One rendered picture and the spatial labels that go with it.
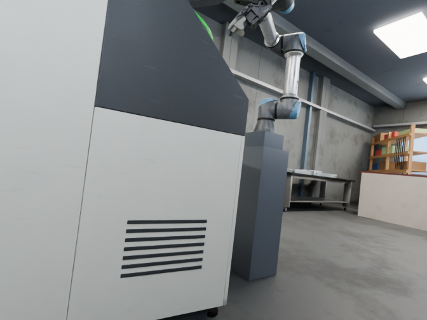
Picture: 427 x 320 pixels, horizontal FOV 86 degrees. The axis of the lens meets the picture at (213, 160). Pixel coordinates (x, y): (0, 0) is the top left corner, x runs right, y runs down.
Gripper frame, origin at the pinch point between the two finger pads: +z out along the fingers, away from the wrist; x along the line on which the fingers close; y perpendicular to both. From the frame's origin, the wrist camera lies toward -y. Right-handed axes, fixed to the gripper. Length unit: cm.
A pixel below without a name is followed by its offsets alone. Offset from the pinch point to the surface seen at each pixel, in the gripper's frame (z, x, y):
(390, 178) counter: -97, 336, 290
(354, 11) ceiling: -199, 295, 20
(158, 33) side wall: 23.9, -35.3, -5.4
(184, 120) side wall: 38, -34, 23
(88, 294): 92, -62, 46
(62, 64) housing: 50, -55, -10
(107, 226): 76, -55, 34
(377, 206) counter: -50, 336, 320
